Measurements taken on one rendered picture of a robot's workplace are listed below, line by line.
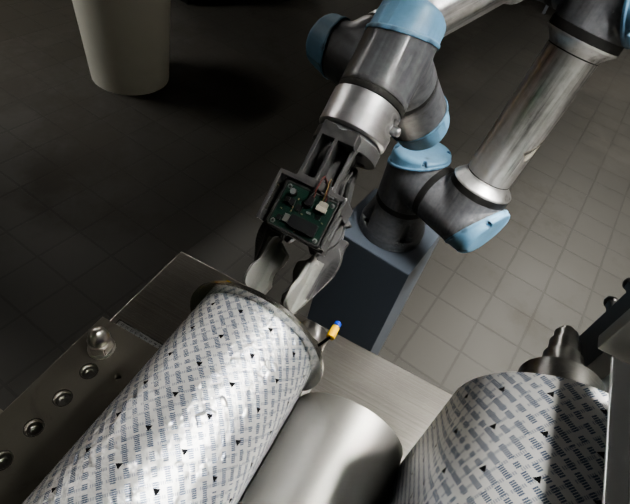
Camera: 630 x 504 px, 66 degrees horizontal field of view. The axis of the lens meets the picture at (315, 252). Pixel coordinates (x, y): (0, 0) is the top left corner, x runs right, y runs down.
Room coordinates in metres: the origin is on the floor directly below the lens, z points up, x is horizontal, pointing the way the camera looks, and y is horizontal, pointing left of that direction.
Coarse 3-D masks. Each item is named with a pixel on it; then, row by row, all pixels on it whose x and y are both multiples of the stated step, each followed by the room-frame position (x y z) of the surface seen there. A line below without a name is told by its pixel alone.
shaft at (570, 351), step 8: (560, 328) 0.28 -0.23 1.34; (568, 328) 0.28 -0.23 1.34; (552, 336) 0.28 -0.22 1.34; (560, 336) 0.27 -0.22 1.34; (568, 336) 0.27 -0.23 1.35; (576, 336) 0.28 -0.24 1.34; (552, 344) 0.27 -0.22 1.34; (560, 344) 0.26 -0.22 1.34; (568, 344) 0.26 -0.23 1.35; (576, 344) 0.27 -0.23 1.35; (544, 352) 0.26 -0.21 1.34; (552, 352) 0.25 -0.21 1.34; (560, 352) 0.25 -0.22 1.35; (568, 352) 0.25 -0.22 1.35; (576, 352) 0.25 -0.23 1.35; (576, 360) 0.25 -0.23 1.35
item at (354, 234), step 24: (360, 240) 0.78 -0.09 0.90; (432, 240) 0.84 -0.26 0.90; (360, 264) 0.76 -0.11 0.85; (384, 264) 0.74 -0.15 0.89; (408, 264) 0.75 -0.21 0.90; (336, 288) 0.77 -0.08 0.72; (360, 288) 0.75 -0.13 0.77; (384, 288) 0.73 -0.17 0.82; (408, 288) 0.81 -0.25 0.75; (312, 312) 0.79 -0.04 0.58; (336, 312) 0.76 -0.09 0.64; (360, 312) 0.74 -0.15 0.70; (384, 312) 0.72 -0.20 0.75; (360, 336) 0.73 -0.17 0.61; (384, 336) 0.83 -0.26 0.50
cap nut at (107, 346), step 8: (96, 328) 0.31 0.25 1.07; (104, 328) 0.32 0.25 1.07; (88, 336) 0.30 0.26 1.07; (96, 336) 0.30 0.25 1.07; (104, 336) 0.31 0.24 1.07; (88, 344) 0.30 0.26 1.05; (96, 344) 0.30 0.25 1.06; (104, 344) 0.30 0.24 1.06; (112, 344) 0.31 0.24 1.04; (88, 352) 0.30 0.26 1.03; (96, 352) 0.30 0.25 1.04; (104, 352) 0.30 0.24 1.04; (112, 352) 0.31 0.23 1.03
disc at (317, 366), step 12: (204, 288) 0.26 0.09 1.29; (216, 288) 0.26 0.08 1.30; (228, 288) 0.26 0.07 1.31; (240, 288) 0.25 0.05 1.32; (252, 288) 0.26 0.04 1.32; (192, 300) 0.27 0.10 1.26; (252, 300) 0.25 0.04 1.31; (264, 300) 0.25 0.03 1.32; (276, 312) 0.24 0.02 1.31; (288, 312) 0.24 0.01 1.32; (288, 324) 0.24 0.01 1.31; (300, 324) 0.24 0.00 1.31; (300, 336) 0.24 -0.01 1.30; (312, 348) 0.23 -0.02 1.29; (312, 360) 0.23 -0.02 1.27; (312, 372) 0.23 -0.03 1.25; (312, 384) 0.23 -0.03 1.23
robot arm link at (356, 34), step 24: (432, 0) 0.71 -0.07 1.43; (456, 0) 0.73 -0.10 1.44; (480, 0) 0.76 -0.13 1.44; (504, 0) 0.80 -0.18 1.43; (336, 24) 0.64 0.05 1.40; (360, 24) 0.64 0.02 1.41; (456, 24) 0.73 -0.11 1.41; (312, 48) 0.63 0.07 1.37; (336, 48) 0.61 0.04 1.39; (336, 72) 0.59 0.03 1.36
